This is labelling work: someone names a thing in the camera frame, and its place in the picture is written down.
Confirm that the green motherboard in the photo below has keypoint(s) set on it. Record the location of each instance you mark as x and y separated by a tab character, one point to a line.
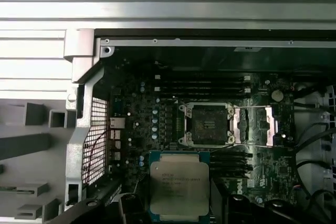
262	166

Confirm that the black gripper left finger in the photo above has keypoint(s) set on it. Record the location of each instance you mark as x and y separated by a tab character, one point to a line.
86	211

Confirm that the CPU socket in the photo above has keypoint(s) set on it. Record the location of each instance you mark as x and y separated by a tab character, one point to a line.
204	124

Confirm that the silver network port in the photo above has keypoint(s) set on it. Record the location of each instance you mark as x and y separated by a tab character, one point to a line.
117	123

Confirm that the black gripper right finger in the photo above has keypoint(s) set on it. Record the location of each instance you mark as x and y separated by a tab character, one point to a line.
244	211

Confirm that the black PC case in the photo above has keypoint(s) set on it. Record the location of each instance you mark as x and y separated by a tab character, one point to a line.
84	134

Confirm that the black RAM slot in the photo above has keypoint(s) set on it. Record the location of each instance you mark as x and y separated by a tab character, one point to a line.
228	171
228	153
228	165
199	94
228	159
199	77
199	83
199	89

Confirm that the blue video port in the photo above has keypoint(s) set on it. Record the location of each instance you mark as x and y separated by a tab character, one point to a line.
118	106

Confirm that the round coin battery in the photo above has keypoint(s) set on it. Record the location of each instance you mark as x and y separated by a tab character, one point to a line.
277	95

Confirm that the metal socket cover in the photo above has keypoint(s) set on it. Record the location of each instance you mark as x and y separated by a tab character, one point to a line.
271	127

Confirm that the silver CPU chip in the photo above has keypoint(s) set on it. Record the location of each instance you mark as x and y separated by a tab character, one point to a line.
178	182

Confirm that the grey parts rack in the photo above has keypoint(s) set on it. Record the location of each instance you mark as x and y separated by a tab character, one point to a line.
26	142

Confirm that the green RAM stick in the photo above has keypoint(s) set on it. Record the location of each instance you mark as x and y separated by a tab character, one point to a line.
8	188

